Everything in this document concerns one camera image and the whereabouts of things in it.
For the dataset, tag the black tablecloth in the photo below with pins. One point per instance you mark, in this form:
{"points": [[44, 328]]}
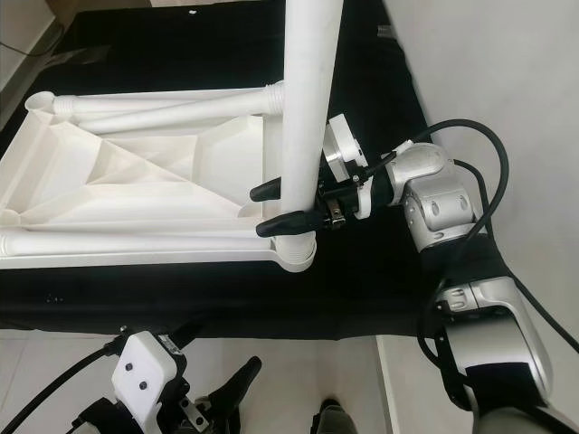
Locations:
{"points": [[190, 289]]}

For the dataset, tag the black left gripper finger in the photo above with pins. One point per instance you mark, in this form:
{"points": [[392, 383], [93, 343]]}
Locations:
{"points": [[238, 391], [187, 332]]}

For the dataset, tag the long shiny tape strip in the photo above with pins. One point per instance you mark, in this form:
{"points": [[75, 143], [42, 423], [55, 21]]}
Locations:
{"points": [[72, 56]]}

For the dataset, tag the white plastic children table top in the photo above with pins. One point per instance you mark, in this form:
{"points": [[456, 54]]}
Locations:
{"points": [[145, 172]]}

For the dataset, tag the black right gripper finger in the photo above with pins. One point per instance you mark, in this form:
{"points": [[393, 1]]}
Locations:
{"points": [[289, 223], [268, 189]]}

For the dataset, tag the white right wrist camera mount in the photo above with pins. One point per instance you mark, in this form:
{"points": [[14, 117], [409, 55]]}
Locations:
{"points": [[344, 145]]}

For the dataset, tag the small grey tape patch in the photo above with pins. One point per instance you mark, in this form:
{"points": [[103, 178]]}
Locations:
{"points": [[385, 32]]}

